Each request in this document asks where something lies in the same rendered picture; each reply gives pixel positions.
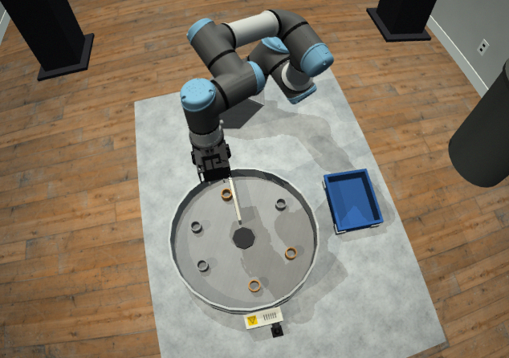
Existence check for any blue open-top crate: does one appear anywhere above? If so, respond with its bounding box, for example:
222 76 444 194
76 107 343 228
322 169 384 235

